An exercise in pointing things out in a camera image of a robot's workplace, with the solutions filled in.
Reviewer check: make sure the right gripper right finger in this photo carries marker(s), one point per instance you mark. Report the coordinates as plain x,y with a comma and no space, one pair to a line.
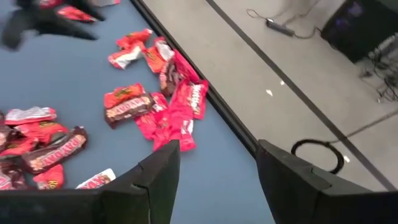
289,186

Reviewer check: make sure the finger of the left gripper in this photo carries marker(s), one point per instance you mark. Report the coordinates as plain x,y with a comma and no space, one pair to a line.
62,29
88,9

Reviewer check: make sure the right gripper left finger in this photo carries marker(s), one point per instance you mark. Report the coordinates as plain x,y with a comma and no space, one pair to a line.
155,186

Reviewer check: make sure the orange Reese's candy pack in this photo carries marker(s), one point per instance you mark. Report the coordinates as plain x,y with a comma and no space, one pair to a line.
133,39
49,179
122,95
42,130
74,14
18,147

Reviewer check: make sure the red Skittles candy pack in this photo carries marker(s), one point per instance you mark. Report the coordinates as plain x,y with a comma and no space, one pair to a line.
147,124
185,67
174,130
194,99

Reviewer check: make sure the black computer with purple lights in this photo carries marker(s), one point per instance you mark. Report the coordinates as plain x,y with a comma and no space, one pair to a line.
357,31

